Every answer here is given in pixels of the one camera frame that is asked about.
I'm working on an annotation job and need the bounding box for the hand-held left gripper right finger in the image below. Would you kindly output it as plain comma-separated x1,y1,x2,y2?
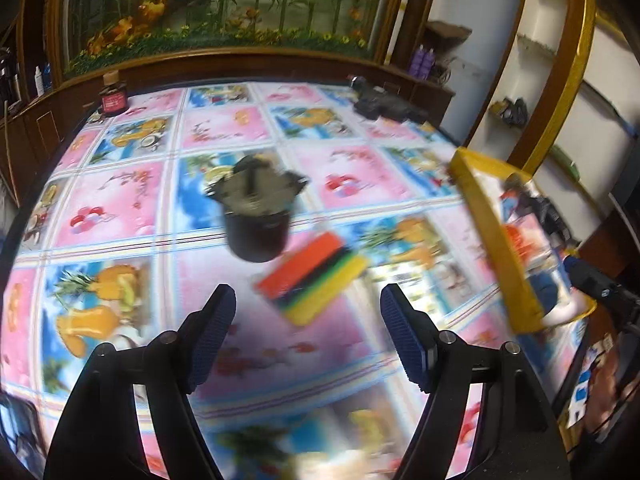
380,283,572,480

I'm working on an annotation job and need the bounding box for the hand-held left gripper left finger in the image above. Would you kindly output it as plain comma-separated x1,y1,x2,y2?
44,284,237,480

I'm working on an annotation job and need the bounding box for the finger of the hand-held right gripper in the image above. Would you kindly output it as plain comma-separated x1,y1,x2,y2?
562,252,640,333

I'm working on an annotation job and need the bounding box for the blue knitted cloth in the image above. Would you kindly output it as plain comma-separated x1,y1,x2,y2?
530,270,561,311

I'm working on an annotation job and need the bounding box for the orange mesh ball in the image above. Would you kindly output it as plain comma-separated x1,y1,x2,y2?
502,225,538,273

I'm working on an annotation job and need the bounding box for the striped colourful sponge stack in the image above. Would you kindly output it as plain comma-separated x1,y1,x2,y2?
255,232,368,328

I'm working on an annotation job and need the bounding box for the yellow cardboard box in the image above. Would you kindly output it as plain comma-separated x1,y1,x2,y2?
447,147,598,335

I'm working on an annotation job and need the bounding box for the brown knitted pouch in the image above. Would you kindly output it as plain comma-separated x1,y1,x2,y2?
520,192,571,246

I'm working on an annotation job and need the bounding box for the black electric motor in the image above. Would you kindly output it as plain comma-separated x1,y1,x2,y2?
207,155,310,263

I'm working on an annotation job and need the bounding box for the blue and orange toy figure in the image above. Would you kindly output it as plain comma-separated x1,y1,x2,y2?
500,180,526,221

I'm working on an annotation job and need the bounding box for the green flat item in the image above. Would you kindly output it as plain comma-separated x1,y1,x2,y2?
552,146,582,183

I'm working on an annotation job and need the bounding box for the black crumpled item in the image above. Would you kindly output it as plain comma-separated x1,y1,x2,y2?
492,98,528,123

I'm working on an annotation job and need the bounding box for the black fan-shaped device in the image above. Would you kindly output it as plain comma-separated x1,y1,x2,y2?
348,75,430,123

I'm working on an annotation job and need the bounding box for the red ink bottle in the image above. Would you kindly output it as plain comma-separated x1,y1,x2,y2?
98,72,129,118

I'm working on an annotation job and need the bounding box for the brown flat basket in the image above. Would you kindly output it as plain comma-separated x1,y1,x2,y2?
426,20,473,41

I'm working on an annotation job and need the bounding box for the white tube yellow band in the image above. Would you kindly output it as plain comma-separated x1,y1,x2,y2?
382,0,418,63

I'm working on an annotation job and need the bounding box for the artificial flower display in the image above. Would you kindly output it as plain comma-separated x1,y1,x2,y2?
62,0,401,78

